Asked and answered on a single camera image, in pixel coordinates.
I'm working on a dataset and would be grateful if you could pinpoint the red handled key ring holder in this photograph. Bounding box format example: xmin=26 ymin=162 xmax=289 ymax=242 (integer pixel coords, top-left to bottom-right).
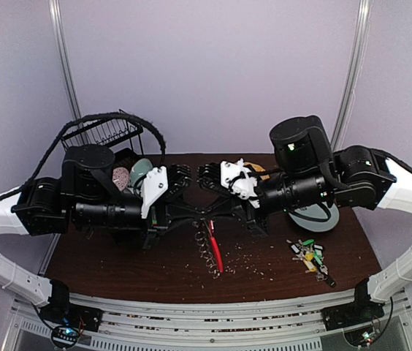
xmin=194 ymin=219 xmax=224 ymax=279

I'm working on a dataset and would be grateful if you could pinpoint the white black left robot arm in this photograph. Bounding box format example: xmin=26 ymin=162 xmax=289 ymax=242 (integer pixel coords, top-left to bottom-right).
xmin=0 ymin=132 xmax=200 ymax=336

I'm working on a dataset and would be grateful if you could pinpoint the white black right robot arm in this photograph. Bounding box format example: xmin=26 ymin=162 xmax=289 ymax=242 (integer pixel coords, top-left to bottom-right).
xmin=197 ymin=116 xmax=412 ymax=331

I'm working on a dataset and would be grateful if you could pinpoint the green ceramic bowl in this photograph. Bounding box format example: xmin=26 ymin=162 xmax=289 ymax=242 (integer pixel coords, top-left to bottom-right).
xmin=129 ymin=158 xmax=153 ymax=187

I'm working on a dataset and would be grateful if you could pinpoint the yellow dotted plate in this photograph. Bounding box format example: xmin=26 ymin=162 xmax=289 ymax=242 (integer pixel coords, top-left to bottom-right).
xmin=244 ymin=162 xmax=270 ymax=181

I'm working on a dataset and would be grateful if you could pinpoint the pink patterned bowl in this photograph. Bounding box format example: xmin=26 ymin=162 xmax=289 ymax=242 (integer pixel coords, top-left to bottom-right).
xmin=112 ymin=167 xmax=130 ymax=191

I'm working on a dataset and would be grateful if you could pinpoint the black key tag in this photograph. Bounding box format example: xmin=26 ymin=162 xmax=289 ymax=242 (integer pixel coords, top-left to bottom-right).
xmin=291 ymin=244 xmax=301 ymax=254

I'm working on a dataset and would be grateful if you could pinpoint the green key tag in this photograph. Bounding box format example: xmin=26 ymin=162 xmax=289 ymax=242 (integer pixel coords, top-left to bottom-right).
xmin=299 ymin=239 xmax=314 ymax=246

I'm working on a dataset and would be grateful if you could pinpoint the yellow key tag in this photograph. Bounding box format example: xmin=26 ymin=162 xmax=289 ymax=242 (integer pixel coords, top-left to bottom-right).
xmin=303 ymin=252 xmax=317 ymax=273

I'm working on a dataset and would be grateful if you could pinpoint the light blue flower plate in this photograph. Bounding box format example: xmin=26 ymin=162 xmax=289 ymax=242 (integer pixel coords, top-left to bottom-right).
xmin=289 ymin=203 xmax=340 ymax=233

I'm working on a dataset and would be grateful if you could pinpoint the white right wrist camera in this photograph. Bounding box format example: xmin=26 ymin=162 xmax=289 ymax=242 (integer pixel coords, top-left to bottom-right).
xmin=220 ymin=159 xmax=260 ymax=209

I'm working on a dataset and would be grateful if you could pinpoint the black wire dish rack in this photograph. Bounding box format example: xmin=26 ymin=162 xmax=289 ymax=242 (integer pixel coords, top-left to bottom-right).
xmin=58 ymin=108 xmax=170 ymax=191

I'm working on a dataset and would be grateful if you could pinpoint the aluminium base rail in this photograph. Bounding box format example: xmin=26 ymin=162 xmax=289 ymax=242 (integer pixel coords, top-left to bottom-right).
xmin=0 ymin=290 xmax=412 ymax=350

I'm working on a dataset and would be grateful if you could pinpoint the left aluminium frame post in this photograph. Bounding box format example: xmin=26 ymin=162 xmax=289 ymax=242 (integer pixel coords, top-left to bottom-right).
xmin=48 ymin=0 xmax=82 ymax=120

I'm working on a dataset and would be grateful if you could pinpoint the aluminium frame post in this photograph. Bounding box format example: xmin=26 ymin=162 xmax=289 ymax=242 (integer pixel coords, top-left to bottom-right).
xmin=48 ymin=0 xmax=82 ymax=120
xmin=331 ymin=0 xmax=372 ymax=151

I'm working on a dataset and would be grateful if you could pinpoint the right aluminium frame post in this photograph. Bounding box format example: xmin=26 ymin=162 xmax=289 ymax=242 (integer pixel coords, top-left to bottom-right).
xmin=331 ymin=0 xmax=372 ymax=151

